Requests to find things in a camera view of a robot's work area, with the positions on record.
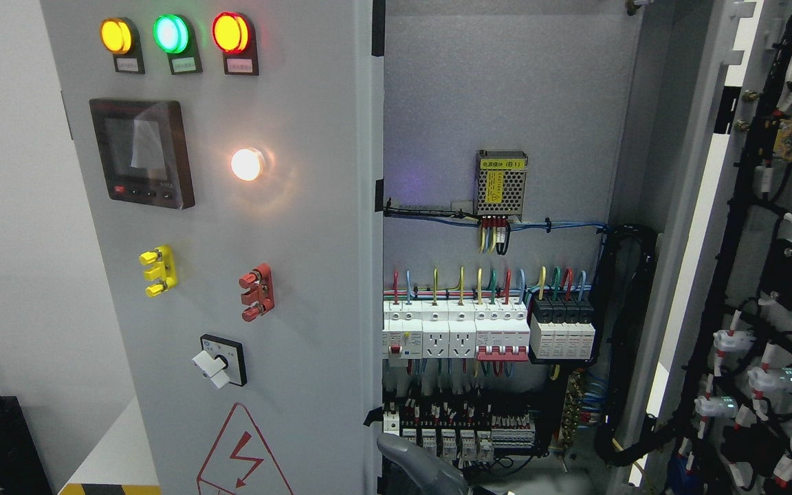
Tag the grey cabinet door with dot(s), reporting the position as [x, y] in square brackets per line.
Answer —
[731, 393]
[315, 113]

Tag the white socket breaker row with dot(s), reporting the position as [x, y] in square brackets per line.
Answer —
[487, 331]

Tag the metal mesh power supply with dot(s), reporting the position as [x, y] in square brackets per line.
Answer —
[500, 180]

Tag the white glowing indicator light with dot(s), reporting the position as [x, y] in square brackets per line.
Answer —
[247, 164]

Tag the grey electrical cabinet body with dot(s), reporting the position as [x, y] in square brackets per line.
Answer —
[613, 103]

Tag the black white surge protector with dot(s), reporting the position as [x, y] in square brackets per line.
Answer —
[561, 332]

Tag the black relay terminal row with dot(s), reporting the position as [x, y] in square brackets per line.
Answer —
[480, 427]

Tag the red electric hazard warning sticker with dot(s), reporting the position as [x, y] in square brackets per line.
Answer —
[240, 461]

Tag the red indicator light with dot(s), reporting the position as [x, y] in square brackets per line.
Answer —
[235, 36]

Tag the black digital power meter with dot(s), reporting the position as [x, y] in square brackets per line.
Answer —
[142, 147]

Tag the green indicator light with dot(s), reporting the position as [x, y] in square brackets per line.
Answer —
[175, 36]

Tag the yellow indicator light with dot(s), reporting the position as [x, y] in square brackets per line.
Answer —
[121, 38]

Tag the red terminal post block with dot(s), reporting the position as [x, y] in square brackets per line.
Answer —
[259, 292]

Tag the white rotary selector switch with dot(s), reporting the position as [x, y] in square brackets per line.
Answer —
[221, 360]

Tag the yellow terminal post block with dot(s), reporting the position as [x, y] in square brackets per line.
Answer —
[161, 270]

